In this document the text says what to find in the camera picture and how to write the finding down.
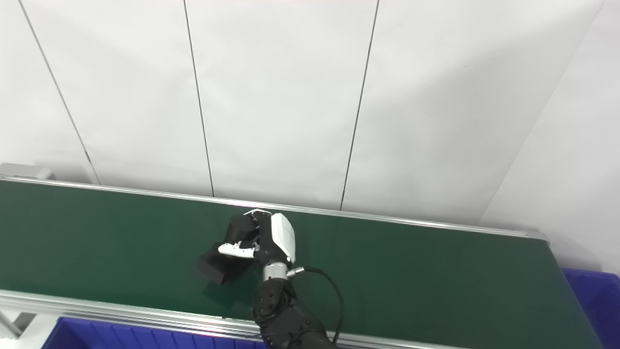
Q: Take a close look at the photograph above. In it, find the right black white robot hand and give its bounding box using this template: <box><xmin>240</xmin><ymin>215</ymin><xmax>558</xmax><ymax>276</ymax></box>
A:
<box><xmin>218</xmin><ymin>209</ymin><xmax>297</xmax><ymax>266</ymax></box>

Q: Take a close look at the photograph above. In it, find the black cylinder block part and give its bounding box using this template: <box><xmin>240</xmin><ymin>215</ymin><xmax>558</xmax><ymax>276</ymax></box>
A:
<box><xmin>196</xmin><ymin>213</ymin><xmax>257</xmax><ymax>286</ymax></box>

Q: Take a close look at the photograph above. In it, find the blue bin with white parts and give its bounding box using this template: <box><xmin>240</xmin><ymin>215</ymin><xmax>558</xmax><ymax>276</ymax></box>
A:
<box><xmin>41</xmin><ymin>317</ymin><xmax>272</xmax><ymax>349</ymax></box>

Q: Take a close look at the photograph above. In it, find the empty blue plastic bin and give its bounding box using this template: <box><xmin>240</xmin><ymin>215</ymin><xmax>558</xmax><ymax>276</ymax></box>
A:
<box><xmin>562</xmin><ymin>268</ymin><xmax>620</xmax><ymax>349</ymax></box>

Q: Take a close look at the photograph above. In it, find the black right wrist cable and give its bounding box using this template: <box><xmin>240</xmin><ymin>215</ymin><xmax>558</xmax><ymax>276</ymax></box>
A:
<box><xmin>288</xmin><ymin>266</ymin><xmax>344</xmax><ymax>342</ymax></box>

